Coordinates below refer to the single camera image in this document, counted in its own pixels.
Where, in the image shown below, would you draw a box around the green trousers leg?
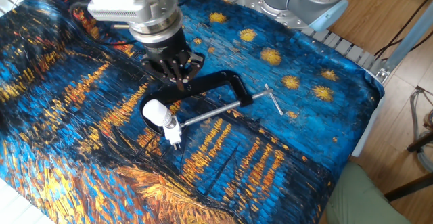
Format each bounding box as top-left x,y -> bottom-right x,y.
326,161 -> 412,224

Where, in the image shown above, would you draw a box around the dark chair leg frame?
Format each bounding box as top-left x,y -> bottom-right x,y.
384,129 -> 433,203

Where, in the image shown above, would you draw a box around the white light bulb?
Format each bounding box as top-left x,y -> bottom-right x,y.
141,98 -> 173,127

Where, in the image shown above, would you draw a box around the black C-clamp with silver screw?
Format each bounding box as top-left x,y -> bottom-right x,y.
139,70 -> 285,137

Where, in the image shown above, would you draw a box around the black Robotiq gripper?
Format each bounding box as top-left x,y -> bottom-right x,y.
141,30 -> 206,92

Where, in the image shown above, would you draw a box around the aluminium frame beam with bracket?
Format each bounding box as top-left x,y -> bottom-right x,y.
374,0 -> 433,83

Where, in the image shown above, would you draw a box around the thin black floor cables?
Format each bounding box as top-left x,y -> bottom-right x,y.
373,0 -> 433,61

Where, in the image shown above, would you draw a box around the starry night print tablecloth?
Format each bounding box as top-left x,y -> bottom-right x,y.
0,0 -> 386,224

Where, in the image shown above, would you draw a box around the grey hose loop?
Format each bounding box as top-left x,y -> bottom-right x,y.
409,85 -> 433,173

